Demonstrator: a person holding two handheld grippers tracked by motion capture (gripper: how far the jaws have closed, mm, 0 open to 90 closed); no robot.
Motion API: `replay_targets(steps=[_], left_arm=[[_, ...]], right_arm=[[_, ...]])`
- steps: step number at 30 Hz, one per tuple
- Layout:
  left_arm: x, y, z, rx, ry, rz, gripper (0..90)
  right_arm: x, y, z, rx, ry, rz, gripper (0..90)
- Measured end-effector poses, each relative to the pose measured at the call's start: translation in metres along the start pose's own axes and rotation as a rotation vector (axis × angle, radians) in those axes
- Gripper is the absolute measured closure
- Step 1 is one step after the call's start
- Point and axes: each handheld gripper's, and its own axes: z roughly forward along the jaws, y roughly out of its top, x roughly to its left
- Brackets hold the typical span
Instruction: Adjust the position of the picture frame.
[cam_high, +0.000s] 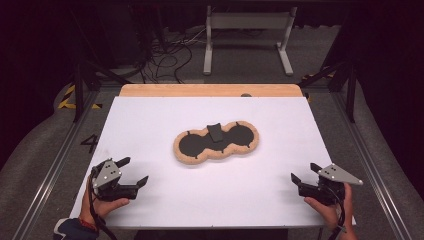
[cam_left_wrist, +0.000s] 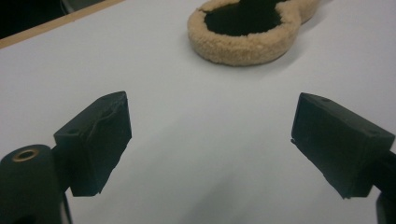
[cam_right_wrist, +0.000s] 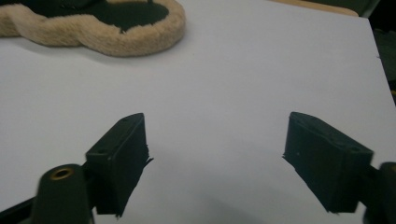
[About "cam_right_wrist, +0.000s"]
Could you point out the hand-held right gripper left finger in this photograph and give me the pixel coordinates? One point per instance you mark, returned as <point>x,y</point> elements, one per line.
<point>120,161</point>

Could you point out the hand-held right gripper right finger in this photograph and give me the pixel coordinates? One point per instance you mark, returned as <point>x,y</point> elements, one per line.
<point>327,161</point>

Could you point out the white board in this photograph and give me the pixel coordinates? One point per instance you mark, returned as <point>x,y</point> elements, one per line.
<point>218,77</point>

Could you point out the wooden table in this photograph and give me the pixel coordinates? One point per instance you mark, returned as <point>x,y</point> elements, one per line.
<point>317,6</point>

